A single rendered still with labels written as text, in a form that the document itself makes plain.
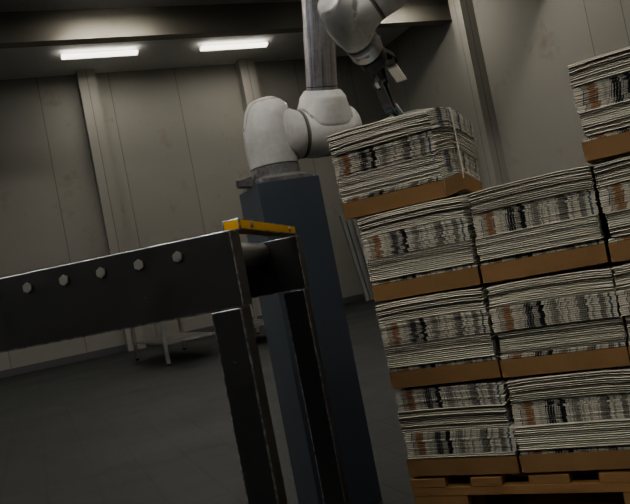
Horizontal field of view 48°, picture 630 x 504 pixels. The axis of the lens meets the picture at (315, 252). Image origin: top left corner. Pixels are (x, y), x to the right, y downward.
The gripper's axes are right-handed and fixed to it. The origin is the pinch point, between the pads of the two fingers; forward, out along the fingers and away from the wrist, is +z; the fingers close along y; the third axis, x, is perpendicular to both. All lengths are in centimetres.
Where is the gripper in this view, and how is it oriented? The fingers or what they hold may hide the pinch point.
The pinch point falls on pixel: (400, 97)
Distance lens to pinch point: 206.3
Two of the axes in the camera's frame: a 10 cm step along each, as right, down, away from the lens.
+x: 8.6, -1.8, -4.7
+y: -0.5, 9.0, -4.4
